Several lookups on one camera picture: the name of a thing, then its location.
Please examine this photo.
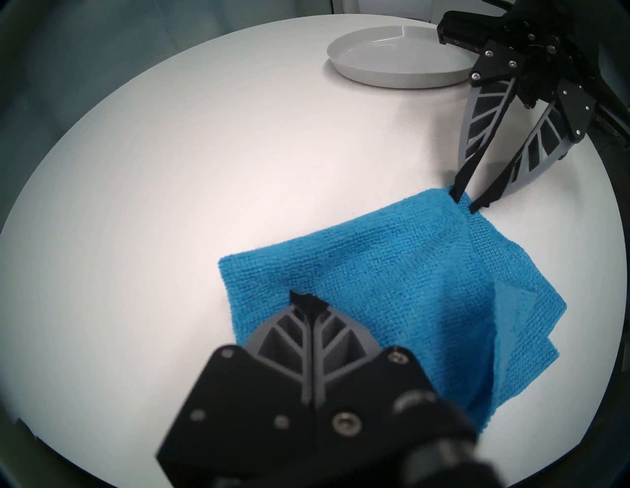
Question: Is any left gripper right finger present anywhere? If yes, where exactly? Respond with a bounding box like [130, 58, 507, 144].
[314, 297, 442, 444]

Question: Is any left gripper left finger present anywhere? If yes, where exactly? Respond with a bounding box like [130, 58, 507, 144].
[157, 291, 315, 488]

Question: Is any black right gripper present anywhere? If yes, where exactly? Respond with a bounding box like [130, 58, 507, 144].
[437, 0, 630, 214]

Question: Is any blue cloth napkin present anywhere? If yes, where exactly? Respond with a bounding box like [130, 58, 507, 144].
[218, 188, 567, 433]

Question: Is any grey round plate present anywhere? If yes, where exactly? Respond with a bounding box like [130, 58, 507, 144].
[327, 25, 480, 90]

